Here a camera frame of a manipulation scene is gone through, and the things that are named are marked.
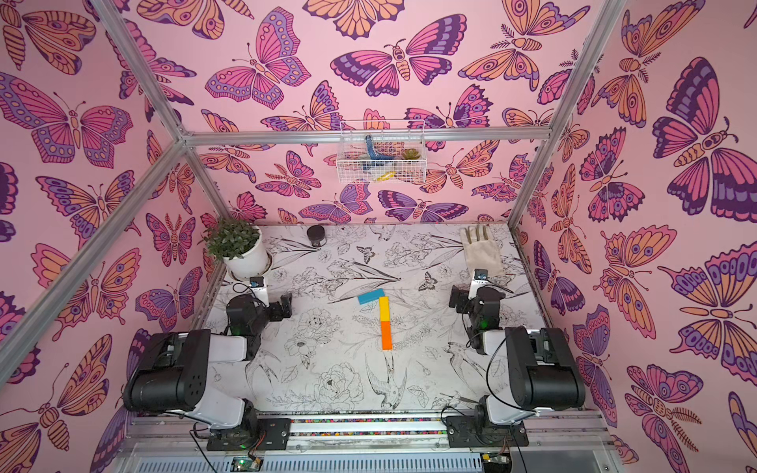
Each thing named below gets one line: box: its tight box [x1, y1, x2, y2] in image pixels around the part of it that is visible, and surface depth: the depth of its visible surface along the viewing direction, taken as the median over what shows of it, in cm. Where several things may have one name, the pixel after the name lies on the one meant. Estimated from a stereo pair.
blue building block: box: [356, 288, 386, 305], surface depth 102 cm
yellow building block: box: [378, 295, 392, 323], surface depth 99 cm
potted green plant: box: [201, 216, 268, 280], surface depth 96 cm
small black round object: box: [306, 224, 327, 248], surface depth 115 cm
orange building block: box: [380, 321, 394, 351], surface depth 94 cm
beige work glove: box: [460, 224, 506, 279], surface depth 114 cm
